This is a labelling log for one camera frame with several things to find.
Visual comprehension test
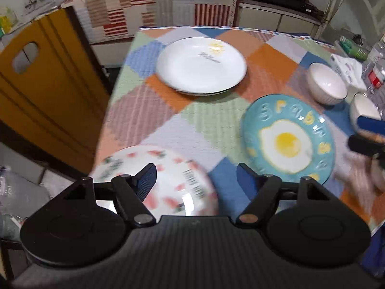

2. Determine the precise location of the white ribbed bowl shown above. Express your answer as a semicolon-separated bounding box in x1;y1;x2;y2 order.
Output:
307;63;348;106
349;93;382;132

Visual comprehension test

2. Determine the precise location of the white floral print plate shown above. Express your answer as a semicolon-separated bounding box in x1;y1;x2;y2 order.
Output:
90;145;218;219

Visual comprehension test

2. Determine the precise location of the teal fried egg plate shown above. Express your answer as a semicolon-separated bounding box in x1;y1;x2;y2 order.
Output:
241;94;335;185

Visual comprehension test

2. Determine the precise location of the white sun print plate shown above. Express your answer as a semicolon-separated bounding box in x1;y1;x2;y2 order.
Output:
155;37;247;96

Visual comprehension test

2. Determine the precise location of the red label water bottle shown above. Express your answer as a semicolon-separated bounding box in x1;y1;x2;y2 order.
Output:
361;36;384;99

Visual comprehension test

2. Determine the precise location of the white tissue pack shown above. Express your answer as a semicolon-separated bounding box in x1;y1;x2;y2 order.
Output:
330;54;367;92

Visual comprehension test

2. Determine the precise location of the green item tray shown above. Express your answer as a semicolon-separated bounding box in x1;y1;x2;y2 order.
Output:
338;35;369;62

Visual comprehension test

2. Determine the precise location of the orange wooden chair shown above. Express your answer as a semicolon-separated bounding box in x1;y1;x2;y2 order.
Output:
1;7;110;178

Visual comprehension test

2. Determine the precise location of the colourful checked tablecloth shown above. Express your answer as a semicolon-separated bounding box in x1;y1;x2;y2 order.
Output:
91;25;385;232

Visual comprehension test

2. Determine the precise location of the patchwork counter cloth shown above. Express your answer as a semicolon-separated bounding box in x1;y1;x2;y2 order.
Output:
62;0;237;44

